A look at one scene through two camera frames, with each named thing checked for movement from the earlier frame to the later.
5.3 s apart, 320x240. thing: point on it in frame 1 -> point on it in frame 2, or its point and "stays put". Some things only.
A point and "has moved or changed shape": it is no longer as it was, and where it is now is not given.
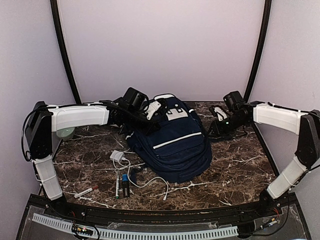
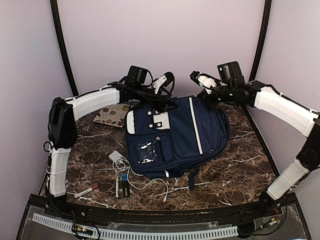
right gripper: x=218 y=131 -> x=210 y=104
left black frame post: x=75 y=86 stays put
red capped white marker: x=85 y=192 stays put
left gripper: x=148 y=130 -> x=162 y=108
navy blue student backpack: x=178 y=151 has moved or changed shape
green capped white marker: x=117 y=180 stays put
